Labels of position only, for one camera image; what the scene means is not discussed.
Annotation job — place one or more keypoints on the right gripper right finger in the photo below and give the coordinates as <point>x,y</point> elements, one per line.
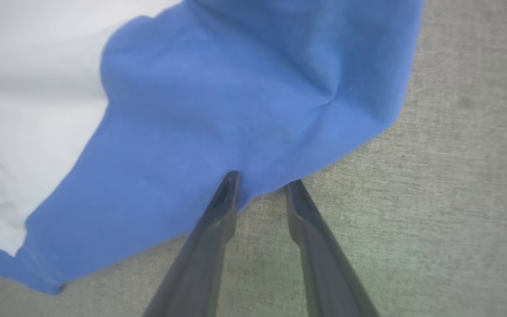
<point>328,273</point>

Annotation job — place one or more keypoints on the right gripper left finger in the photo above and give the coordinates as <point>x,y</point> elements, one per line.
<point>200,264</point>

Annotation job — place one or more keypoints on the white and blue shirt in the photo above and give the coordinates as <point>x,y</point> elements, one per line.
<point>192,88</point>

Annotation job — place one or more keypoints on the white cloth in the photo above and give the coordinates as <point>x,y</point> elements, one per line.
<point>456,198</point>

